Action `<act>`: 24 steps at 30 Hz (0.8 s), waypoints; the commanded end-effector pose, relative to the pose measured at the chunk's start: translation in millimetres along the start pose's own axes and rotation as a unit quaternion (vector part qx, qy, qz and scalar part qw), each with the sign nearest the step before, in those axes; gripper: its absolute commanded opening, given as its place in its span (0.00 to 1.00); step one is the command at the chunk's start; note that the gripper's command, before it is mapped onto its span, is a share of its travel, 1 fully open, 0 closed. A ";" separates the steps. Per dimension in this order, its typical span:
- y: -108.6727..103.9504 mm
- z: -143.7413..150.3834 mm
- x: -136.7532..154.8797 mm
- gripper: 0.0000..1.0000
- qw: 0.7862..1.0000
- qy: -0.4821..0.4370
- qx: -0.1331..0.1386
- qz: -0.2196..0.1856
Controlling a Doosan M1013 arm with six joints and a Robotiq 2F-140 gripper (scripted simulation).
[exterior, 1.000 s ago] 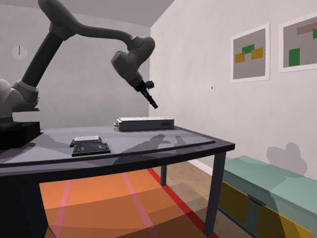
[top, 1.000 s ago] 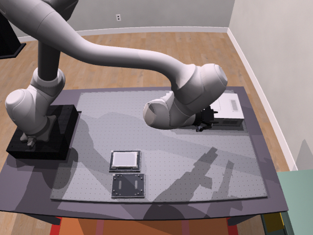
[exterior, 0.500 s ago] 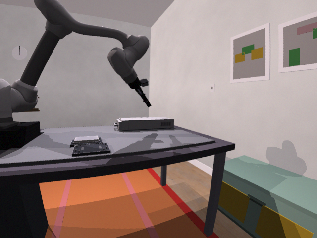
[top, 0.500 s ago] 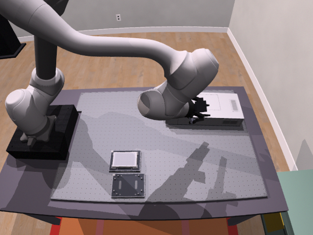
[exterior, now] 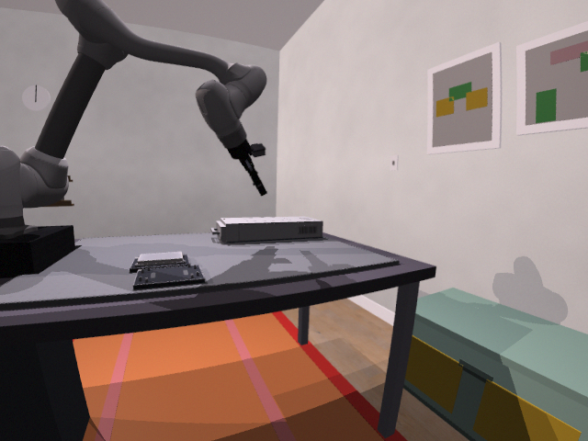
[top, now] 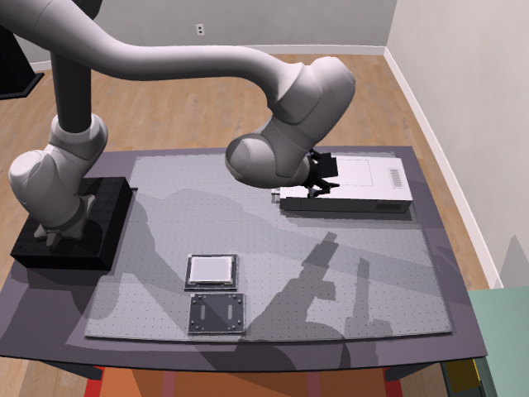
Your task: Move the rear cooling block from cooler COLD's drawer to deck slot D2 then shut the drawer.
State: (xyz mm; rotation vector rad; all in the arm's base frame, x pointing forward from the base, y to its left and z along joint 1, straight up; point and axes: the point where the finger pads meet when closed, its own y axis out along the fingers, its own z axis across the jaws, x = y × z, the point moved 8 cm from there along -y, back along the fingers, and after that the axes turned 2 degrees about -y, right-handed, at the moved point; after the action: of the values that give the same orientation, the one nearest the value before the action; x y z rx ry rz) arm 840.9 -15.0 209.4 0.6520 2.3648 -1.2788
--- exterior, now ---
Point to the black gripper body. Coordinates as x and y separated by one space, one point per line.
241 152

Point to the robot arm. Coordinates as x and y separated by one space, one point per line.
40 177

